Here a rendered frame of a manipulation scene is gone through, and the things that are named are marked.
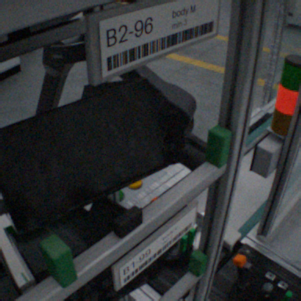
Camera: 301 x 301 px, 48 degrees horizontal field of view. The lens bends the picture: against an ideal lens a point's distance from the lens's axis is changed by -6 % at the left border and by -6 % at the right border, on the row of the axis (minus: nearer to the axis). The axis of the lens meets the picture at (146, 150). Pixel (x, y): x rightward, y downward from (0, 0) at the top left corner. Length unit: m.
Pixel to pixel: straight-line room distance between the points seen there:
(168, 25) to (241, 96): 0.11
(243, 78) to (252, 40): 0.03
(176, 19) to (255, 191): 0.95
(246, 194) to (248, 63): 0.85
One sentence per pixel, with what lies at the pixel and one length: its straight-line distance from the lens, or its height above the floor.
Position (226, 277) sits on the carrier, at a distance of 0.82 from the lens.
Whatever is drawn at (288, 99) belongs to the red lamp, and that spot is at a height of 1.34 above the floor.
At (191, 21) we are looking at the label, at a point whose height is 1.60.
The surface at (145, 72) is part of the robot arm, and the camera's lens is 0.65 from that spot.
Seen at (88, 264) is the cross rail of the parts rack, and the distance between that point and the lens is 0.22.
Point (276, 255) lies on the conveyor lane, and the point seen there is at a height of 0.95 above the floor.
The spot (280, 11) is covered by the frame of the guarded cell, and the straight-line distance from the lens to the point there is 1.38.
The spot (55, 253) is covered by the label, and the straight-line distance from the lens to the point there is 0.19.
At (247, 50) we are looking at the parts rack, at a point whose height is 1.57.
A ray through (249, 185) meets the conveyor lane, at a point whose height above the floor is 0.92.
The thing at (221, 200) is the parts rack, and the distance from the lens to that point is 0.33.
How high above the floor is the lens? 1.65
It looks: 38 degrees down
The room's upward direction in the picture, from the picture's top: straight up
